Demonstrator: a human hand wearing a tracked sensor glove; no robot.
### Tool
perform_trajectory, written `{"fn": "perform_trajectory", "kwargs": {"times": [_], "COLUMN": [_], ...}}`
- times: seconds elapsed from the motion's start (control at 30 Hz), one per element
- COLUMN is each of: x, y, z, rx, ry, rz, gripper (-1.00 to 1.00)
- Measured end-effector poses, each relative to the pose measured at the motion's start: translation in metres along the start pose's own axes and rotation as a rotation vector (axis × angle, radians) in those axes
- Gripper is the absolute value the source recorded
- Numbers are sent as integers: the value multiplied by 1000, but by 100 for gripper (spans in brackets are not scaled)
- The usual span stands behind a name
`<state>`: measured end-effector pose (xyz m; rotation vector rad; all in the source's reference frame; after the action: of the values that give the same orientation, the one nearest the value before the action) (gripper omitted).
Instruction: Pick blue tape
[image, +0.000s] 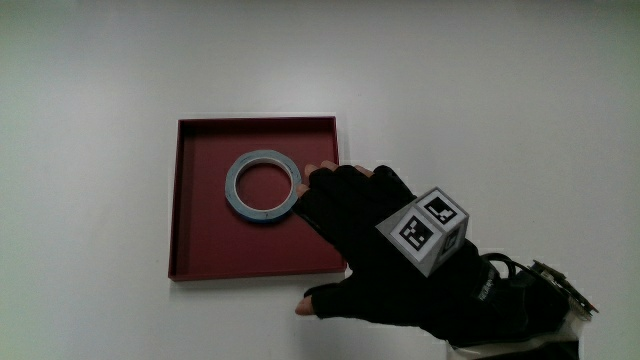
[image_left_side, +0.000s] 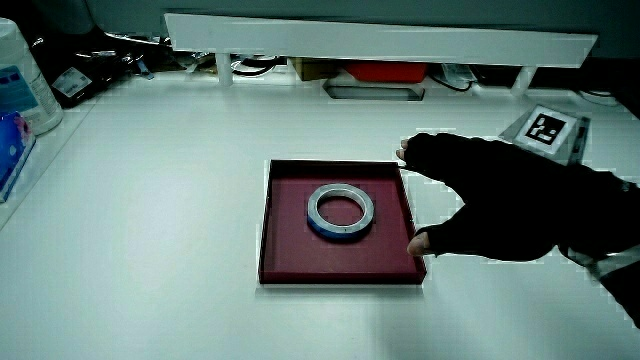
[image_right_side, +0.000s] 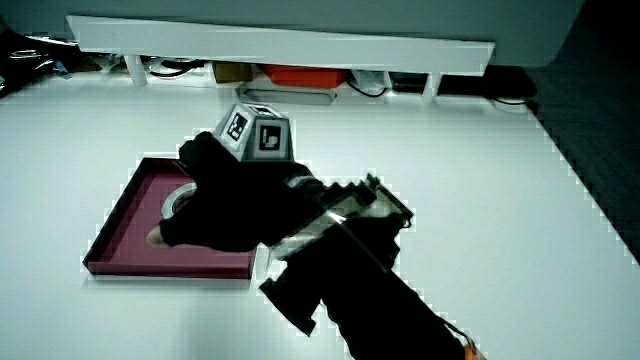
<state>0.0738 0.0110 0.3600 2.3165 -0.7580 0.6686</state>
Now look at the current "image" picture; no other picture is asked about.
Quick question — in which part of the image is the person's right hand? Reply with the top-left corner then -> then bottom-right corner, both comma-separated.
293,160 -> 502,345

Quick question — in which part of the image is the blue tape roll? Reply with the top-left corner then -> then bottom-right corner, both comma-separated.
224,149 -> 303,224

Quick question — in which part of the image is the person's right forearm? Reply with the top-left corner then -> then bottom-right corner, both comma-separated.
446,251 -> 600,360

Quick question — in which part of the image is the dark red square tray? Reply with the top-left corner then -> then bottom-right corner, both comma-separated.
167,115 -> 348,283

